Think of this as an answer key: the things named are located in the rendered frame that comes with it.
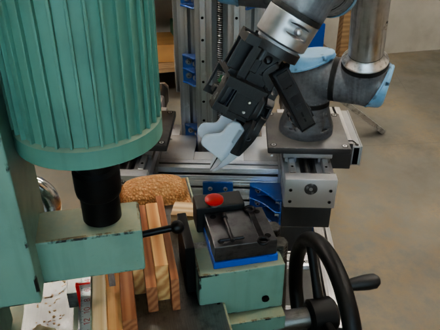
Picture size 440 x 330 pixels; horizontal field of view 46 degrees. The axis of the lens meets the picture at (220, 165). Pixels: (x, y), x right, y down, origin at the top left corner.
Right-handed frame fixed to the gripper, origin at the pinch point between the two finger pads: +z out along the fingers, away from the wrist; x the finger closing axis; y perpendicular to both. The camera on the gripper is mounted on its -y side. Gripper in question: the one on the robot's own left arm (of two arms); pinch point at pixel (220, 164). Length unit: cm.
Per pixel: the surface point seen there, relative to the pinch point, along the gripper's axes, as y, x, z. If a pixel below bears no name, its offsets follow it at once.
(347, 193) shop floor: -134, -139, 44
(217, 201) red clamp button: -2.7, 0.6, 5.6
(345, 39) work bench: -156, -268, -15
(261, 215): -9.7, 2.3, 4.3
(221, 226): -3.9, 3.9, 7.8
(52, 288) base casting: 11.7, -9.5, 39.6
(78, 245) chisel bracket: 16.7, 11.7, 13.3
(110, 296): 8.2, 9.3, 21.9
